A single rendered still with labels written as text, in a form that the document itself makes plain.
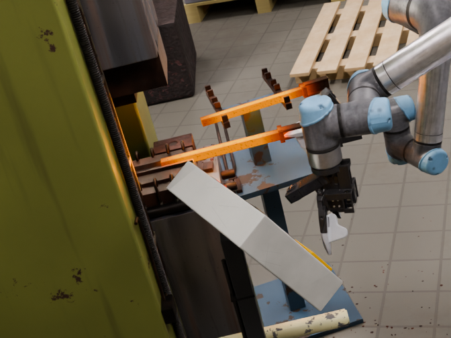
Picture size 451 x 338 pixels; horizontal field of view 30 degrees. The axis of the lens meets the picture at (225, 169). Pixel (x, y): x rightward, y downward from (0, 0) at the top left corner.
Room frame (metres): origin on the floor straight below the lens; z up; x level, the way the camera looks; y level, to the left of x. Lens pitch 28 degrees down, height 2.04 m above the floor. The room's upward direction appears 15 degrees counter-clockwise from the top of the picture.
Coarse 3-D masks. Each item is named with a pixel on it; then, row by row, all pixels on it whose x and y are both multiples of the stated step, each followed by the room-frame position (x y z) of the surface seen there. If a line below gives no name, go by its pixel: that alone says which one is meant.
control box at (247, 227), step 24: (192, 168) 1.66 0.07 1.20; (192, 192) 1.59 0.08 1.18; (216, 192) 1.53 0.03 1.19; (216, 216) 1.47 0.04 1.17; (240, 216) 1.42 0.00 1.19; (264, 216) 1.38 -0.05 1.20; (240, 240) 1.37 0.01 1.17; (264, 240) 1.38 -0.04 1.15; (288, 240) 1.39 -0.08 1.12; (264, 264) 1.37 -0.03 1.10; (288, 264) 1.39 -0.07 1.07; (312, 264) 1.41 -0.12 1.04; (312, 288) 1.41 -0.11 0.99; (336, 288) 1.43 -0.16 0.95
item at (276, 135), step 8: (280, 128) 2.11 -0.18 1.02; (288, 128) 2.10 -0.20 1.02; (296, 128) 2.09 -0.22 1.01; (248, 136) 2.13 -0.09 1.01; (256, 136) 2.11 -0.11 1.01; (264, 136) 2.10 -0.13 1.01; (272, 136) 2.10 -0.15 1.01; (280, 136) 2.09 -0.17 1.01; (224, 144) 2.12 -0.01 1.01; (232, 144) 2.10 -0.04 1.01; (240, 144) 2.10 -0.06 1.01; (248, 144) 2.10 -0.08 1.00; (256, 144) 2.10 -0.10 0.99; (192, 152) 2.12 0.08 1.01; (200, 152) 2.11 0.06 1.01; (208, 152) 2.10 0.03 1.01; (216, 152) 2.10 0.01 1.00; (224, 152) 2.10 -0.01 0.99; (168, 160) 2.11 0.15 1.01; (176, 160) 2.11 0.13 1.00
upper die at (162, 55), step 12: (144, 60) 2.00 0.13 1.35; (156, 60) 2.00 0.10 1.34; (108, 72) 2.00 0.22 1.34; (120, 72) 2.00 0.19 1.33; (132, 72) 2.00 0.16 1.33; (144, 72) 2.00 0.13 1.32; (156, 72) 2.00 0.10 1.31; (108, 84) 2.00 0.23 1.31; (120, 84) 2.00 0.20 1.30; (132, 84) 2.00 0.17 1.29; (144, 84) 2.00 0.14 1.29; (156, 84) 2.00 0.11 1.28; (120, 96) 2.00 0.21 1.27
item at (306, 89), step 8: (312, 80) 2.53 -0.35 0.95; (320, 80) 2.51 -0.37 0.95; (296, 88) 2.53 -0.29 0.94; (304, 88) 2.50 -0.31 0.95; (312, 88) 2.52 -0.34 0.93; (320, 88) 2.52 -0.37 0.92; (328, 88) 2.52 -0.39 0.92; (272, 96) 2.51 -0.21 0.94; (280, 96) 2.50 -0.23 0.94; (296, 96) 2.50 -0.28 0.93; (304, 96) 2.50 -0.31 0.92; (248, 104) 2.50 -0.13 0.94; (256, 104) 2.49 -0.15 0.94; (264, 104) 2.49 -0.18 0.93; (272, 104) 2.49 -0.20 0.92; (224, 112) 2.49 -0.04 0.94; (232, 112) 2.48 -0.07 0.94; (240, 112) 2.48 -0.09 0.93; (248, 112) 2.48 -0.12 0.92; (208, 120) 2.47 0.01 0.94; (216, 120) 2.47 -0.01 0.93
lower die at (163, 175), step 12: (156, 156) 2.19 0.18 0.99; (168, 156) 2.17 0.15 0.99; (156, 168) 2.10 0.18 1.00; (168, 168) 2.10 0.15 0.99; (180, 168) 2.08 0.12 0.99; (144, 180) 2.07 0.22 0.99; (168, 180) 2.05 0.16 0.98; (144, 192) 2.02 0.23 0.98; (168, 192) 2.00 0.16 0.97; (156, 204) 2.00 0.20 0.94
